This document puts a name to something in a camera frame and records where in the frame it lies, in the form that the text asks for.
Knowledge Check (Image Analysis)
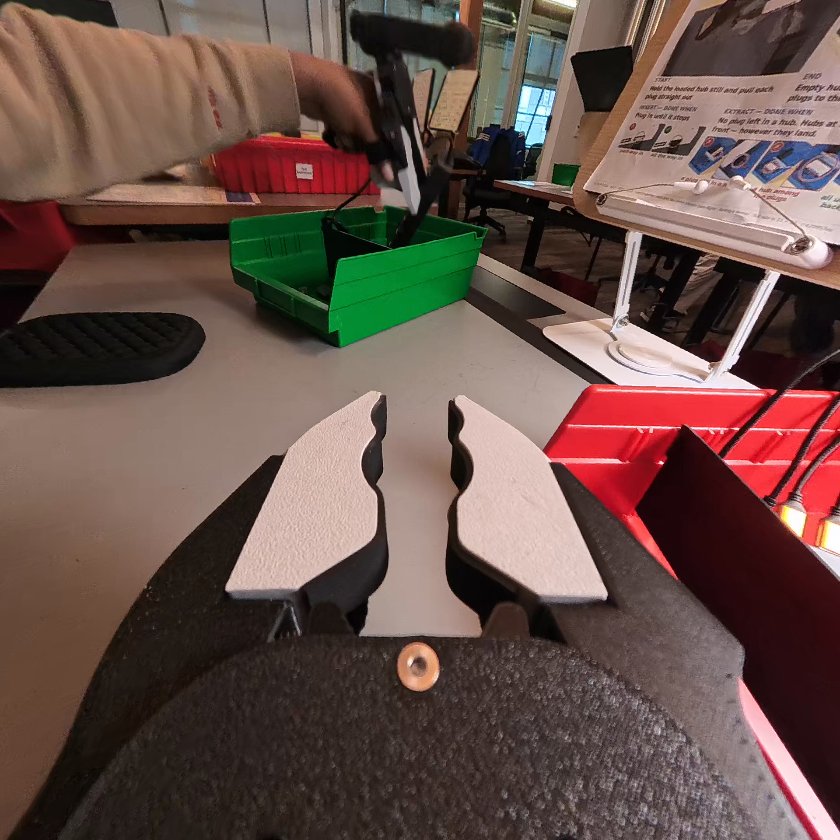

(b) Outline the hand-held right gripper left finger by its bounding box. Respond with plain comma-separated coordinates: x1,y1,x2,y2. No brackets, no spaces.
225,390,391,621

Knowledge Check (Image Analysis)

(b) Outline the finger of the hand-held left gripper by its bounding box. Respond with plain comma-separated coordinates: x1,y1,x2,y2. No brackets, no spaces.
395,120,426,211
391,159,455,250

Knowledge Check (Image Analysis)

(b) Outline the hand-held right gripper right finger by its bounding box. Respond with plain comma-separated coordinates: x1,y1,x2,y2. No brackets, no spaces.
446,394,609,623

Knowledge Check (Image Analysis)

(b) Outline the red storage bin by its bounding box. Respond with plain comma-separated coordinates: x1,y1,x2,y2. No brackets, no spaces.
543,384,840,840

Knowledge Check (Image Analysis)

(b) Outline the orange plug USB cable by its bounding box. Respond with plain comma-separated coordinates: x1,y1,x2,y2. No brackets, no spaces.
764,392,840,559

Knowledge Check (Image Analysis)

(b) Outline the person's left forearm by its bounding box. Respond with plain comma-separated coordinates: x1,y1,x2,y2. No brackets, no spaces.
0,2,304,202

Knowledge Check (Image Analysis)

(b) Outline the person's left hand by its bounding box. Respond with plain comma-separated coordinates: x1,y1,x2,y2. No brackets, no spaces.
289,51,396,186

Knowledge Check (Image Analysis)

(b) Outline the small whiteboard stand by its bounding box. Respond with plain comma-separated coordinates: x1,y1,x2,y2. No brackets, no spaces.
410,67,437,132
430,69,480,135

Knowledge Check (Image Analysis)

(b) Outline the black office chair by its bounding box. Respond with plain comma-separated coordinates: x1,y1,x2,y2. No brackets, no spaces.
462,131,526,240

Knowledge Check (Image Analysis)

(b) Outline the black bin divider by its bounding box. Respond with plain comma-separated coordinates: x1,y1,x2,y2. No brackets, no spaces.
635,425,840,808
320,215,395,280

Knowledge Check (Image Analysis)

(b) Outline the blue jacket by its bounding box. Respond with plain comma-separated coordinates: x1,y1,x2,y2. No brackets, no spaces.
469,126,526,168

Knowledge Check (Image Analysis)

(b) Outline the red ribbed crate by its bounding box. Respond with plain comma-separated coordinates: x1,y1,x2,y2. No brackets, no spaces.
211,134,383,196

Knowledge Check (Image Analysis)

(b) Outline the wooden document stand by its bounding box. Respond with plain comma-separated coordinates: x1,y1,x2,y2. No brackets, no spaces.
577,110,614,191

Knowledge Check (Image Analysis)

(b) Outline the white document stand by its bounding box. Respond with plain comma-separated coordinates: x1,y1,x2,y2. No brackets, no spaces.
543,0,840,388

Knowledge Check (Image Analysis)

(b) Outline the black tablet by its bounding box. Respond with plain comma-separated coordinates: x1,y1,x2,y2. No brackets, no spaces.
571,45,635,114

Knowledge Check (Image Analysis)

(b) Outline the black wrist rest pad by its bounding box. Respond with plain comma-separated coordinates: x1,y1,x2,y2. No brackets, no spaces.
0,311,207,389

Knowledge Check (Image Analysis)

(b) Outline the printed instruction sheet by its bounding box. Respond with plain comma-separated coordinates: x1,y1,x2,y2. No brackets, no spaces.
600,0,840,231

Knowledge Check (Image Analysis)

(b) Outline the red tote basket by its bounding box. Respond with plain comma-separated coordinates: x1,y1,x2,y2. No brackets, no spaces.
0,200,76,273

